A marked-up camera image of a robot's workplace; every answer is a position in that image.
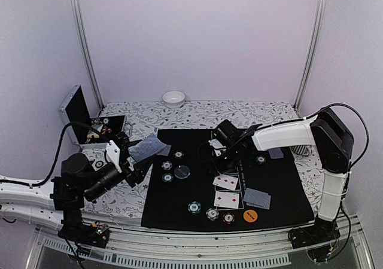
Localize blue peach poker chip stack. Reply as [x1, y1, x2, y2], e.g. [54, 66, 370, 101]
[206, 208, 219, 221]

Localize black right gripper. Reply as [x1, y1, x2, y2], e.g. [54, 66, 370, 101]
[207, 143, 242, 176]

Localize right aluminium frame post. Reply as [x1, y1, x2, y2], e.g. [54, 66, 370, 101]
[293, 0, 327, 112]

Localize aluminium frame post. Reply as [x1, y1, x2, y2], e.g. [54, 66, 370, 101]
[293, 0, 327, 112]
[70, 0, 105, 110]

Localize green chips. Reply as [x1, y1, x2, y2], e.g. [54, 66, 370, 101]
[256, 155, 266, 165]
[187, 201, 202, 215]
[162, 173, 174, 183]

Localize blue peach chips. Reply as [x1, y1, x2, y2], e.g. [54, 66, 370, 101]
[161, 161, 173, 170]

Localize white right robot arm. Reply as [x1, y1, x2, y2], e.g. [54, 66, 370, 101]
[207, 103, 370, 243]

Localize red white poker chips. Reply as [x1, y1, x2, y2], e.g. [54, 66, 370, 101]
[174, 151, 184, 160]

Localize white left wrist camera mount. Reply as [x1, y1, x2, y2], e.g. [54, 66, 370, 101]
[105, 140, 122, 173]

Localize white ceramic bowl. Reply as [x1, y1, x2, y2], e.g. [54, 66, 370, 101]
[162, 91, 186, 109]

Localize grey playing card deck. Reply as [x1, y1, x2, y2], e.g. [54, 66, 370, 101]
[129, 133, 166, 163]

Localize aluminium poker case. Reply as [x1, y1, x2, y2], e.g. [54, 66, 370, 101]
[58, 84, 132, 149]

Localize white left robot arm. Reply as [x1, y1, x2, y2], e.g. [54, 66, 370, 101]
[1, 122, 156, 242]

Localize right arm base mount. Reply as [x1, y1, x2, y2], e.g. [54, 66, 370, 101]
[288, 218, 341, 263]

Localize black dealer button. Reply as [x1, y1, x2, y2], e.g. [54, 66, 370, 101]
[174, 165, 190, 179]

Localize dealt playing card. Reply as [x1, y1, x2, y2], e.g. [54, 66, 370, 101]
[157, 145, 171, 156]
[268, 148, 284, 160]
[243, 188, 271, 210]

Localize black poker play mat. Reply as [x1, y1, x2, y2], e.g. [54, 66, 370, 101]
[141, 129, 314, 232]

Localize orange big blind button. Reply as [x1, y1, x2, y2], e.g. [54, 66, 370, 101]
[243, 209, 258, 223]

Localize face-up diamond card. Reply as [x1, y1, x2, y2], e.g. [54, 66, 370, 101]
[214, 191, 240, 209]
[212, 175, 238, 191]

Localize front aluminium rail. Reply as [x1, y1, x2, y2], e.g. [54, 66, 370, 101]
[26, 215, 372, 269]

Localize left aluminium frame post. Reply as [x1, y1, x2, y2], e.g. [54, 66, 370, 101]
[70, 0, 105, 110]

